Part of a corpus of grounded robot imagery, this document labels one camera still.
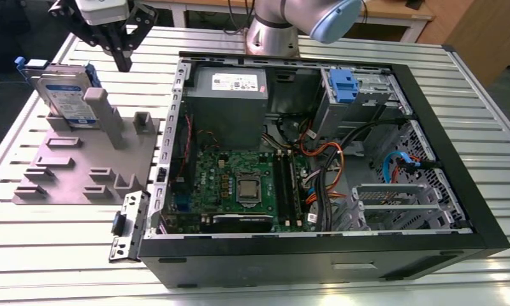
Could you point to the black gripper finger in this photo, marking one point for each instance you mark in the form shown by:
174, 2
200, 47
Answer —
147, 22
74, 27

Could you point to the hard disk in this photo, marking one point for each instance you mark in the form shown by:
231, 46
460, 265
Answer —
64, 95

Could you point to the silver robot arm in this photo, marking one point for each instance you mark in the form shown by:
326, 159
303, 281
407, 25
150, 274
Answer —
272, 38

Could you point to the metal disk bay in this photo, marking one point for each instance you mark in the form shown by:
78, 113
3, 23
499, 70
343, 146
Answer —
402, 206

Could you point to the grey power supply unit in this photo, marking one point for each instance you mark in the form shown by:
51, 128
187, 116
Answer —
226, 121

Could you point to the grey parts rack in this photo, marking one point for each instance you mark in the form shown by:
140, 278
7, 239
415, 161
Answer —
90, 159

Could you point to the blue drive latch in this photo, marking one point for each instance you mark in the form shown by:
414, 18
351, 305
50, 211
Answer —
344, 86

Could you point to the green motherboard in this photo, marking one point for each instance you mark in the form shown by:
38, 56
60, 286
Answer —
212, 191

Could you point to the metal optical drive cage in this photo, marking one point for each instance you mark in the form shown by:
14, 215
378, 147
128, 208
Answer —
354, 114

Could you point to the CPU socket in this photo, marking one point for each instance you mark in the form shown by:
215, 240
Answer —
238, 191

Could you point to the silver CPU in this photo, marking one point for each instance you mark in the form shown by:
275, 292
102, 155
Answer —
250, 188

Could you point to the RAM stick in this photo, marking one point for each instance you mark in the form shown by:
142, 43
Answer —
295, 191

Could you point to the black graphics card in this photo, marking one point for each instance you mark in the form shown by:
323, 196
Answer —
238, 223

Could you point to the wooden cabinet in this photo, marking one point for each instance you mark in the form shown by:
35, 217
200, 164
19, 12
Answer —
486, 38

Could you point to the black PC case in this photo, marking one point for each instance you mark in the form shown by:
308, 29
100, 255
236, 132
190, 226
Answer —
280, 264

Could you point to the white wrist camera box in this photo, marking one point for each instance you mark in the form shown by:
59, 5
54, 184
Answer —
102, 12

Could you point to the metal expansion slot bracket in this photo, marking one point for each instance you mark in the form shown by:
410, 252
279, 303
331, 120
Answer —
132, 223

